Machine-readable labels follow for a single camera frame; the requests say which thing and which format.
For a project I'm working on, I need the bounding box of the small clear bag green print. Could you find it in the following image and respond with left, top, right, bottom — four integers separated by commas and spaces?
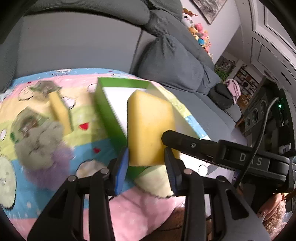
30, 80, 62, 101

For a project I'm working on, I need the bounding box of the pink cloth on sofa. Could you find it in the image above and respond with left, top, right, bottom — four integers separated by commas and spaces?
224, 79, 241, 104

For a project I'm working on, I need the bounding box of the grey green cloth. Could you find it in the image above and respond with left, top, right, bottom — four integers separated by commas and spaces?
15, 120, 63, 171

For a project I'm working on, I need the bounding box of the purple mesh cloth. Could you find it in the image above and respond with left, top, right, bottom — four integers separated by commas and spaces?
23, 143, 75, 188

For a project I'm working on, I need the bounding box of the colourful cartoon blanket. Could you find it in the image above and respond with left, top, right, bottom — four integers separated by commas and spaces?
0, 67, 213, 241

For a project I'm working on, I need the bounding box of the yellow sponge green scrub pad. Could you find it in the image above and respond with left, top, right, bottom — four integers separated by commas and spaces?
48, 91, 73, 136

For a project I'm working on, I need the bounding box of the black cable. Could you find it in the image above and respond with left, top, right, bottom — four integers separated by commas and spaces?
233, 96, 280, 188

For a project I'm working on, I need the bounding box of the black cushion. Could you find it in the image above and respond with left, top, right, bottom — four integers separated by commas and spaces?
208, 83, 234, 110

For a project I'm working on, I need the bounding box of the grey cushion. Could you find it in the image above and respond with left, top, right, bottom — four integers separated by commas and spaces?
137, 34, 221, 95

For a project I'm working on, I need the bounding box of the green white cardboard box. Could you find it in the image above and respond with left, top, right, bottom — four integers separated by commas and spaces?
94, 77, 211, 183

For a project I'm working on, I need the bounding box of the framed picture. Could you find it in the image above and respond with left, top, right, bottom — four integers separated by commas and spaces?
191, 0, 227, 25

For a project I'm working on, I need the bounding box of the plush toys pile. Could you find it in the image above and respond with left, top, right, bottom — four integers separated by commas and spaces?
181, 8, 213, 59

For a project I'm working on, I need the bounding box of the grey sofa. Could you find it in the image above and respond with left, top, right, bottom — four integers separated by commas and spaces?
1, 1, 240, 136

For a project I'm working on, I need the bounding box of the large yellow sponge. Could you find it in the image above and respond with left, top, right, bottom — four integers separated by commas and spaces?
127, 90, 176, 167

